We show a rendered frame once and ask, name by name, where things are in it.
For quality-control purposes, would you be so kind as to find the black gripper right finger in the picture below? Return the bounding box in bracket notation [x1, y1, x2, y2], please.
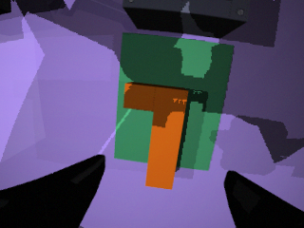
[224, 171, 304, 228]

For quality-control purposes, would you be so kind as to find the orange l-shaped part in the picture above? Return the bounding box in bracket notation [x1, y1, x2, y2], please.
[123, 83, 189, 190]

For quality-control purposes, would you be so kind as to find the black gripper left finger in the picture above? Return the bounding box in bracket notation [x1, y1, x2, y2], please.
[0, 155, 105, 228]

